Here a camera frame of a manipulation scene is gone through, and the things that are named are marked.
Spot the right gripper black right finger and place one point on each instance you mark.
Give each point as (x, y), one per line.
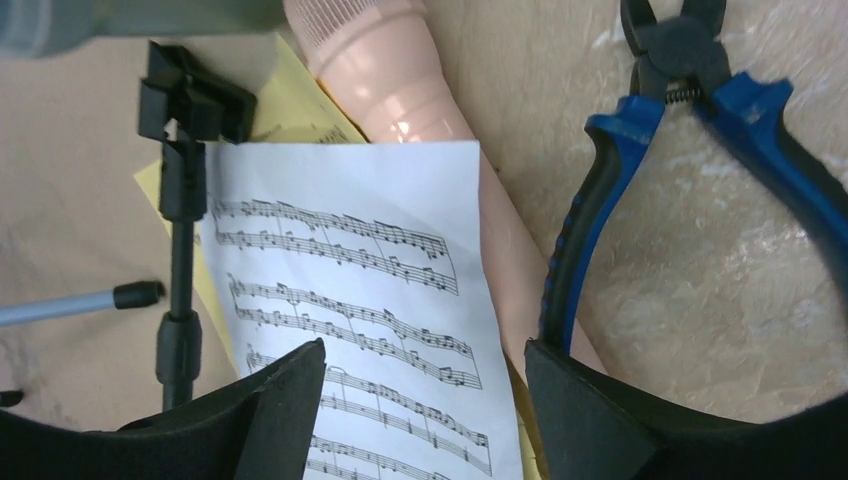
(593, 426)

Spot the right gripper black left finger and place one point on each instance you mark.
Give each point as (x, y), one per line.
(259, 427)

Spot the white sheet music page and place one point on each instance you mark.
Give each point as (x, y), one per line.
(374, 249)

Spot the light blue music stand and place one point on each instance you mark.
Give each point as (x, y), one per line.
(133, 295)

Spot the yellow sheet music page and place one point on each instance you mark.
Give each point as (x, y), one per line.
(292, 108)

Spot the black microphone desk stand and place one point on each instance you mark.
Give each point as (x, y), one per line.
(184, 106)

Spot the blue black pliers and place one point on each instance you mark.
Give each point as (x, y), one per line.
(698, 260)

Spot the clear plastic storage box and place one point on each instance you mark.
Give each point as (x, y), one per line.
(45, 28)

